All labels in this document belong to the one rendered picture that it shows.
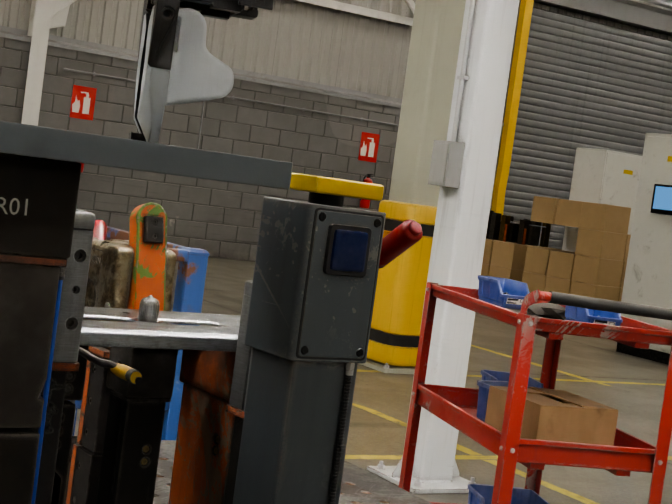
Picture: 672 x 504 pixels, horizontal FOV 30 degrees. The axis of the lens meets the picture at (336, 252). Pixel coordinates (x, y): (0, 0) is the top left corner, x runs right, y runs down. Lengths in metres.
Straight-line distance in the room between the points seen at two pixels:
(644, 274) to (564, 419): 8.29
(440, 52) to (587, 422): 5.23
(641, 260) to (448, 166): 6.68
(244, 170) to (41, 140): 0.14
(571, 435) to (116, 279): 2.07
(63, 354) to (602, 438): 2.48
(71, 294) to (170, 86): 0.21
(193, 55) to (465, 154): 4.21
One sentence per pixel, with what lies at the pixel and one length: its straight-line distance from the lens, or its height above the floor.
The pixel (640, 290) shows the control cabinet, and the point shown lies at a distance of 11.53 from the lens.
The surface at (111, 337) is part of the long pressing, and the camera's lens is 1.12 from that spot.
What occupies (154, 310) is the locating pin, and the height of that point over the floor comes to 1.01.
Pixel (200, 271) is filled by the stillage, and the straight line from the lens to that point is 3.18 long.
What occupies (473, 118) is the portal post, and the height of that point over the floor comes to 1.49.
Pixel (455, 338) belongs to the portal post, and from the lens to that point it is 5.08.
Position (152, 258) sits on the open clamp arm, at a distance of 1.38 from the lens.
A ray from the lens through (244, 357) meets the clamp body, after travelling 1.13.
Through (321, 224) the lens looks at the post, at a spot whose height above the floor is 1.13.
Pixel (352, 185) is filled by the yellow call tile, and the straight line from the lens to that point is 0.90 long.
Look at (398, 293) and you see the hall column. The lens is 8.16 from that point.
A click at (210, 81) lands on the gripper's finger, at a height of 1.21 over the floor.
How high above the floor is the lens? 1.15
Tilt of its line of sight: 3 degrees down
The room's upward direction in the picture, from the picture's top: 8 degrees clockwise
